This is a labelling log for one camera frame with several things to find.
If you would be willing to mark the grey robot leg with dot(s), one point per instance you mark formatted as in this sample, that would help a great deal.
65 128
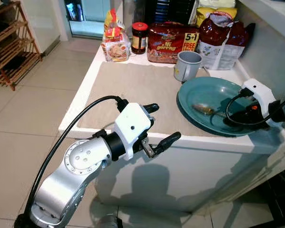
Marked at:
109 222

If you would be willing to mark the dark jar with red lid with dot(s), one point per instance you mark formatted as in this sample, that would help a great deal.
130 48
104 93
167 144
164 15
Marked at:
139 39

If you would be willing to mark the yellow noodle packet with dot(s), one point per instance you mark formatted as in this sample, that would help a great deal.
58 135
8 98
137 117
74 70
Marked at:
115 45

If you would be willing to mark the glass sliding door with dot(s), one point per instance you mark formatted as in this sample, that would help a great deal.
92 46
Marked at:
88 16

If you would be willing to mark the teal round plate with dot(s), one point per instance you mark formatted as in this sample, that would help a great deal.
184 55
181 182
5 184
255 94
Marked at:
204 92

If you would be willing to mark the yellow bag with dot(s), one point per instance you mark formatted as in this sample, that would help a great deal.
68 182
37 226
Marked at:
206 13

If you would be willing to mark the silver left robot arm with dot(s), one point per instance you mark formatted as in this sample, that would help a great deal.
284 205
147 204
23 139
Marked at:
76 164

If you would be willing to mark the red mi goreng noodle pack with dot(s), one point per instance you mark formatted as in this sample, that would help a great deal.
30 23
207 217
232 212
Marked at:
168 42

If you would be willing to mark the wooden shelf rack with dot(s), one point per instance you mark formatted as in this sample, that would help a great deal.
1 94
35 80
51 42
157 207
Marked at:
12 52

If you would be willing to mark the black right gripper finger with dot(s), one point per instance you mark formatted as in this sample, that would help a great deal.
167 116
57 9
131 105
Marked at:
233 120

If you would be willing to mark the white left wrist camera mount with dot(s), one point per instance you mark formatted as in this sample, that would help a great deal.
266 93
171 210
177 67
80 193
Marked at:
131 126

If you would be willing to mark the black slatted appliance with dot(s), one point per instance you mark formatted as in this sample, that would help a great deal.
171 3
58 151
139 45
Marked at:
168 10

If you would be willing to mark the grey mug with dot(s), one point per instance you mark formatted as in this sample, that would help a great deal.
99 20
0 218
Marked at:
185 66

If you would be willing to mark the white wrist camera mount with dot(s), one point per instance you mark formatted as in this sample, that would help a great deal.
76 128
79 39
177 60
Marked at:
131 126
260 92

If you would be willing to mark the beige placemat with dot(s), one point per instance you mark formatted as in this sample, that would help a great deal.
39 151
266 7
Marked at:
133 85

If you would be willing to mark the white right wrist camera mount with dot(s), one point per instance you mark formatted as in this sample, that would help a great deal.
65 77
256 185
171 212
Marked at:
260 92

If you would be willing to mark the red and white snack bag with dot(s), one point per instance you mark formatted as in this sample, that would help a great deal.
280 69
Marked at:
223 42

